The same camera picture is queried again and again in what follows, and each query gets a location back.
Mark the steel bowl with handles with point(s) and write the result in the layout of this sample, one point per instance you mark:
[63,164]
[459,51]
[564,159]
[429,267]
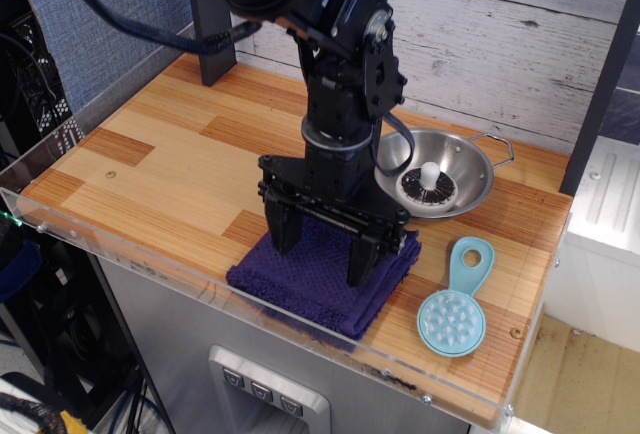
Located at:
[457,156]

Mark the dark grey left post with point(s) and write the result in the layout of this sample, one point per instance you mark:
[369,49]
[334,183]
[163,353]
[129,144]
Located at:
[211,17]

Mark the purple cloth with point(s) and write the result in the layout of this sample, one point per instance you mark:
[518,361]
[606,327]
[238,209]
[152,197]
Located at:
[310,281]

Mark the white cabinet at right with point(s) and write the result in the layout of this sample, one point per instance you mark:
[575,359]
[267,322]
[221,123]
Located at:
[593,284]

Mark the clear acrylic table guard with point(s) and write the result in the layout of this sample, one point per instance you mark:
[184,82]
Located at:
[164,195]

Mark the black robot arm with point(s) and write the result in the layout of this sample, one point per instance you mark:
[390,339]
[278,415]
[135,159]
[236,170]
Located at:
[353,83]

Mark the light blue scrubber brush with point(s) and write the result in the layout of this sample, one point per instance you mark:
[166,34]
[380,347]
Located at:
[450,322]

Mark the silver dispenser panel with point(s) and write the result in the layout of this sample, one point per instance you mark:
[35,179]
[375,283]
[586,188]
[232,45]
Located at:
[255,399]

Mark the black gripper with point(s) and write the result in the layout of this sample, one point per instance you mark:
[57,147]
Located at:
[339,190]

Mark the dark grey post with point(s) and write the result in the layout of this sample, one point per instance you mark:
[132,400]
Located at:
[211,17]
[615,60]

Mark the black milk crate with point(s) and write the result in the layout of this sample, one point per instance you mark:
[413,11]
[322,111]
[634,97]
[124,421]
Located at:
[33,101]

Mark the dark grey right post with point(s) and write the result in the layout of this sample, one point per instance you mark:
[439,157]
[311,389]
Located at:
[615,60]

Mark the white toy mushroom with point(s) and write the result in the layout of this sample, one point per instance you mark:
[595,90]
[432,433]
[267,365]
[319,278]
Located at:
[426,191]

